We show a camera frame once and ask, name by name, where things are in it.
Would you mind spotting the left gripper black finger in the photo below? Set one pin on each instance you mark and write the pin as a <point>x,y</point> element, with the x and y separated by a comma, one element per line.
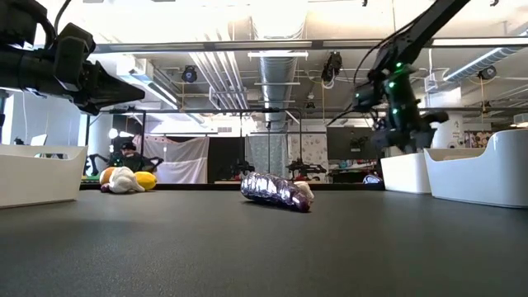
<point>107,88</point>
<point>97,108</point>

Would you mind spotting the black table edge rail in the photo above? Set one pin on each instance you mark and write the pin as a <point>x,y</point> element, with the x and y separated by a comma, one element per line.
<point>206,186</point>

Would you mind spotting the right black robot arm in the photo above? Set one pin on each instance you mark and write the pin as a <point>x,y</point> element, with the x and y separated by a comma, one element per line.
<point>429,24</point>

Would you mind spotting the white ribbed ceiling duct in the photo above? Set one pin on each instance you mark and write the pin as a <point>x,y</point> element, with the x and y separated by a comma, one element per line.
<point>486,62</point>

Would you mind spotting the black tube frame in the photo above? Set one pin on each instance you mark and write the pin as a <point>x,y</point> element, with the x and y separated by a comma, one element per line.
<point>206,110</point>

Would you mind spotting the orange fruit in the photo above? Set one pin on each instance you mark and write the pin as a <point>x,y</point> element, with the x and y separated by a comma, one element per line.
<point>106,175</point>

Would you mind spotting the silver round air duct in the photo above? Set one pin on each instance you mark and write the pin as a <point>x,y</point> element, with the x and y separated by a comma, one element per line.
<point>278,74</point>

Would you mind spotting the white garlic bulb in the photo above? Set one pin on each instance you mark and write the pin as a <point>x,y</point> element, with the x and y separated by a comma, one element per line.
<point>123,180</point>
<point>306,189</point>

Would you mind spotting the small black robot arm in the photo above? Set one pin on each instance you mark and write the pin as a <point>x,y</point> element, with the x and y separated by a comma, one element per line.
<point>242,169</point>
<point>305,169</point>

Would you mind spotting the person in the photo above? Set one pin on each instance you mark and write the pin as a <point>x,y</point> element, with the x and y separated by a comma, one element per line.
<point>128,158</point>

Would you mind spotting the white plastic basket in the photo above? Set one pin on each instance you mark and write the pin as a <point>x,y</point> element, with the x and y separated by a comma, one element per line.
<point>37,177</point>
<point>474,177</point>
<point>404,173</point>

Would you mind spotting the yellow lemon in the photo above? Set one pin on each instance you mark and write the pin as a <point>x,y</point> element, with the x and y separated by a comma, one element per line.
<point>147,180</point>

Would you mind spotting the purple eggplant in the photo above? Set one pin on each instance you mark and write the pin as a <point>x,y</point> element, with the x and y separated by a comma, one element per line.
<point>105,188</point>

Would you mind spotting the purple foil snack bag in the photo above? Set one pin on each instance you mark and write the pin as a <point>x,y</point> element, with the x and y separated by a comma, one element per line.
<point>272,191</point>

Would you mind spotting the black flat screen monitor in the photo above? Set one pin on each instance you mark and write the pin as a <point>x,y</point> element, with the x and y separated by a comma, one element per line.
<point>342,142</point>

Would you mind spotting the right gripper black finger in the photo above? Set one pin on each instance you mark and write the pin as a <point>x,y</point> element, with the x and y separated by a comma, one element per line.
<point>404,140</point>

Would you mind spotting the white hanging sheet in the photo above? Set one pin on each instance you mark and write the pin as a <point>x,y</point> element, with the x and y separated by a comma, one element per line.
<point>185,161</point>

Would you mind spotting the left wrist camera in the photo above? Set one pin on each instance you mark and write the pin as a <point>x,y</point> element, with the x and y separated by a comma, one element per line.
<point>80,39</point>

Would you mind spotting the patterned grey curtain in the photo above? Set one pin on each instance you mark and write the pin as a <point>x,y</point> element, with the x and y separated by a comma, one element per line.
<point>313,148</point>
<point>260,152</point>

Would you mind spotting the log pattern poster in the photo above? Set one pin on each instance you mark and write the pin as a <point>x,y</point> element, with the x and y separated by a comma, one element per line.
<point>478,139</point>

